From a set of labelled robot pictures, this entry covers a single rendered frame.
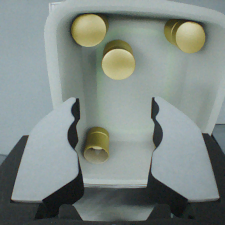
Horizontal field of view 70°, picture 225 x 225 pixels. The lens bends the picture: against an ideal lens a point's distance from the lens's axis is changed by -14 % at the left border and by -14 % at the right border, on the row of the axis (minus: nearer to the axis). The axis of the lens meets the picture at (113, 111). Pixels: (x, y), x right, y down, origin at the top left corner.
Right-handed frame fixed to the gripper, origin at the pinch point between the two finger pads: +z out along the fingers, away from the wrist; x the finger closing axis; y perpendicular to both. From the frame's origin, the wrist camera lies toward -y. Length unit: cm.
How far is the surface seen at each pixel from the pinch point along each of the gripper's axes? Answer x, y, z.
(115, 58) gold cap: 0.0, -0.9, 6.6
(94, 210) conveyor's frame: -3.5, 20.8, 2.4
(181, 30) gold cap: 6.5, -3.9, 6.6
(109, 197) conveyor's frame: -1.2, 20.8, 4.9
